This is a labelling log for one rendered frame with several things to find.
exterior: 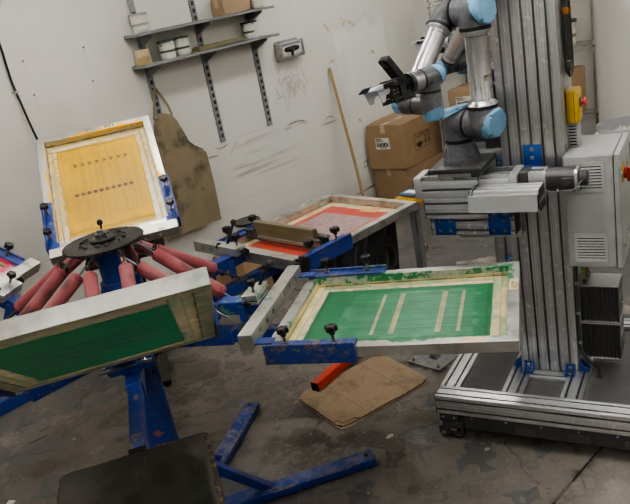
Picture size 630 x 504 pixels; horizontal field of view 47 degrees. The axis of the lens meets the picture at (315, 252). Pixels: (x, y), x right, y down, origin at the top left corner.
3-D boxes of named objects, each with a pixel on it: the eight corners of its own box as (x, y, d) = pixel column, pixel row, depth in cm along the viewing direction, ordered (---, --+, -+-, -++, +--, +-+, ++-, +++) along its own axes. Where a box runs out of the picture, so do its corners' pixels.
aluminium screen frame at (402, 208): (331, 199, 388) (330, 193, 386) (418, 208, 346) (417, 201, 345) (217, 253, 339) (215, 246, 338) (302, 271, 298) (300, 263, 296)
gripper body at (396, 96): (395, 104, 244) (420, 95, 250) (389, 79, 242) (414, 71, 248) (380, 107, 250) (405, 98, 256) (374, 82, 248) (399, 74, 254)
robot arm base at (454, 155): (485, 155, 297) (482, 131, 294) (475, 165, 285) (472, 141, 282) (450, 157, 305) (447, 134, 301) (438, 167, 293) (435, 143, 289)
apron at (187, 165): (218, 217, 548) (185, 78, 512) (224, 218, 543) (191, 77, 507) (160, 242, 515) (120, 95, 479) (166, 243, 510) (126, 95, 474)
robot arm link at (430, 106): (427, 116, 270) (423, 87, 266) (449, 117, 261) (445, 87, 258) (412, 122, 266) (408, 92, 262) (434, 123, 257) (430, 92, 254)
